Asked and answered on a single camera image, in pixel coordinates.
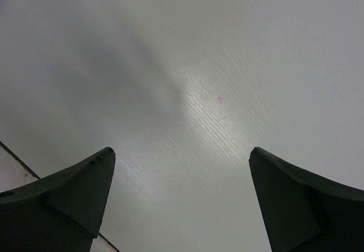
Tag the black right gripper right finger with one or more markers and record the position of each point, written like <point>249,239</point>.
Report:
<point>303,211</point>

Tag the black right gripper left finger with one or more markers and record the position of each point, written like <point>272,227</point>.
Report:
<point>60,212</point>

